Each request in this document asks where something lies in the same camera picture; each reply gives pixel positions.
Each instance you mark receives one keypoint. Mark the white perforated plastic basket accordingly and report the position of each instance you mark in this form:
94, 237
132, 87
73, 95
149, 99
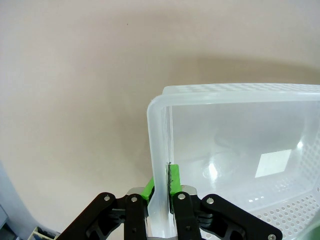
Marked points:
225, 130

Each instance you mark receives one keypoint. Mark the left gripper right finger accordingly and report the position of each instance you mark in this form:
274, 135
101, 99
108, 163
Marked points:
190, 217

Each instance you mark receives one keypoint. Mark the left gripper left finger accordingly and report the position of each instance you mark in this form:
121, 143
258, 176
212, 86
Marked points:
120, 220

